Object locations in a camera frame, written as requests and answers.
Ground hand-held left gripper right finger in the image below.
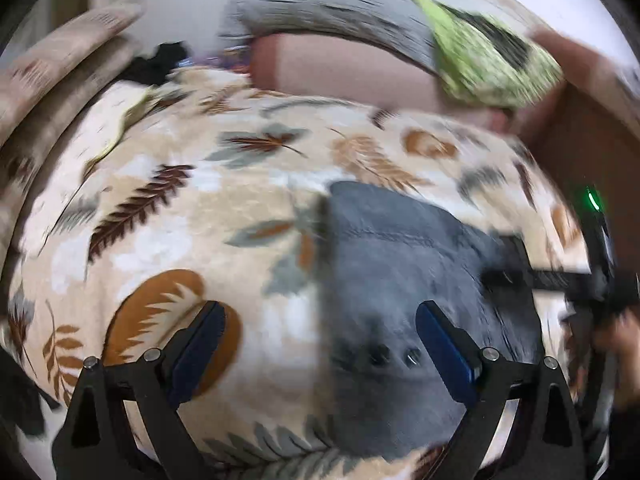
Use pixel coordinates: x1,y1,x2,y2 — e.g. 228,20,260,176
415,301,587,480

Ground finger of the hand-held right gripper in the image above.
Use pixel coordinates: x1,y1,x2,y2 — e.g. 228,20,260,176
481,234,593,297

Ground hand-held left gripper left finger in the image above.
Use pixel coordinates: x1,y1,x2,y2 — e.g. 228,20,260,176
51,301,227,480

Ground grey-blue denim pants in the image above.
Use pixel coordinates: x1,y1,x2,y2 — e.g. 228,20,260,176
314,180,545,461

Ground person's right hand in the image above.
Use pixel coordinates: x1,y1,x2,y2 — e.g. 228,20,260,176
594,307,640,361

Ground brown wooden bed board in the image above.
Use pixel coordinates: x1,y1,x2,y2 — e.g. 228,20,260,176
520,80,640,271

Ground cream leaf-print blanket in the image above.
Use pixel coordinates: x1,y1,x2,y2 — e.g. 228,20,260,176
0,67,601,480

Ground green patterned cloth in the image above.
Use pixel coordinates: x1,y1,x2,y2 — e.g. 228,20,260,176
410,0,563,108

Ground dark grey-green cloth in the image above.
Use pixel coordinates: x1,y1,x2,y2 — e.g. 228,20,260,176
462,12,533,68

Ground cream small-print pillow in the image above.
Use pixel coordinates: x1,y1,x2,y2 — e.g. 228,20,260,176
47,82,158,201

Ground pink and brown bolster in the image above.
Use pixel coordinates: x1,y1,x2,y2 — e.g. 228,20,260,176
250,32,511,128

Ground striped floral rolled quilt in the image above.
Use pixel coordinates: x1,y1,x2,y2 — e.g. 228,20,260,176
0,42,133,241
0,2,146,126

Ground black cloth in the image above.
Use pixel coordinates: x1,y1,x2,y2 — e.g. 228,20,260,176
127,42,188,86

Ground purple printed packets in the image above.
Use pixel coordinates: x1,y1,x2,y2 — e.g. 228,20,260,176
175,45,253,73

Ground grey quilted blanket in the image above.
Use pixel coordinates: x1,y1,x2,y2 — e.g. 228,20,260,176
220,0,441,76

